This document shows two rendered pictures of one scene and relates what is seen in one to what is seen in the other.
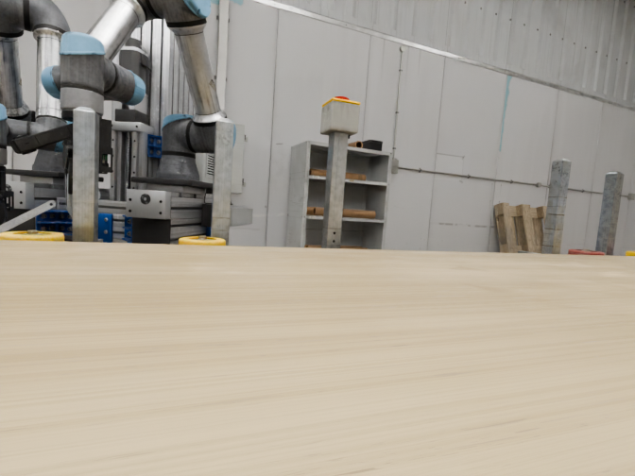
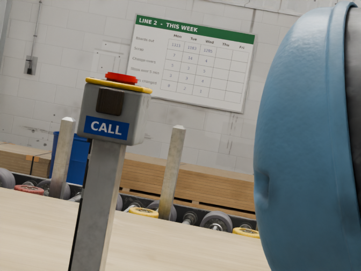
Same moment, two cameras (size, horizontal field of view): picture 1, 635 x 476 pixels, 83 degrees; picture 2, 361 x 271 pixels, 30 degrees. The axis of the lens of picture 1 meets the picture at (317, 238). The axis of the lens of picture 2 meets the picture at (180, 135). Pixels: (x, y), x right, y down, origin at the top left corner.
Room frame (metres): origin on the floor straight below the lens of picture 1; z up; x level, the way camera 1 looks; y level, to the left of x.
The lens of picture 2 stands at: (1.56, 0.40, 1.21)
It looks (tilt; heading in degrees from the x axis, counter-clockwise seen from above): 3 degrees down; 206
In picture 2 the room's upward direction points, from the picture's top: 10 degrees clockwise
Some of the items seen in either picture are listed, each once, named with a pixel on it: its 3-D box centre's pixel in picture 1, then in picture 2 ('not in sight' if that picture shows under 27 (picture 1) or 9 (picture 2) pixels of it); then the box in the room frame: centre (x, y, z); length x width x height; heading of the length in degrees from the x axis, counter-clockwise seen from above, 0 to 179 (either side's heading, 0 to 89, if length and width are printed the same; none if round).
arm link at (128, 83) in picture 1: (112, 83); not in sight; (0.86, 0.50, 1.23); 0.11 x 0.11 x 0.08; 79
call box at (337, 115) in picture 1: (339, 120); (115, 114); (0.86, -0.03, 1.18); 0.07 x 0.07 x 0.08; 20
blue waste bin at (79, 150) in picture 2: not in sight; (77, 170); (-3.83, -3.27, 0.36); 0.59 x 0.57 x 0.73; 23
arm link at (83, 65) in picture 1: (84, 66); not in sight; (0.76, 0.50, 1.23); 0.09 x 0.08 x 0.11; 169
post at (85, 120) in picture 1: (85, 235); not in sight; (0.69, 0.45, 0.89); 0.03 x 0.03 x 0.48; 20
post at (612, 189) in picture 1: (605, 244); not in sight; (1.20, -0.96, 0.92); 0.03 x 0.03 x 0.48; 20
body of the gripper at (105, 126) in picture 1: (86, 144); not in sight; (0.76, 0.50, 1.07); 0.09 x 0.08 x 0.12; 130
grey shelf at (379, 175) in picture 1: (335, 228); not in sight; (3.58, -0.18, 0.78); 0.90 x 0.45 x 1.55; 113
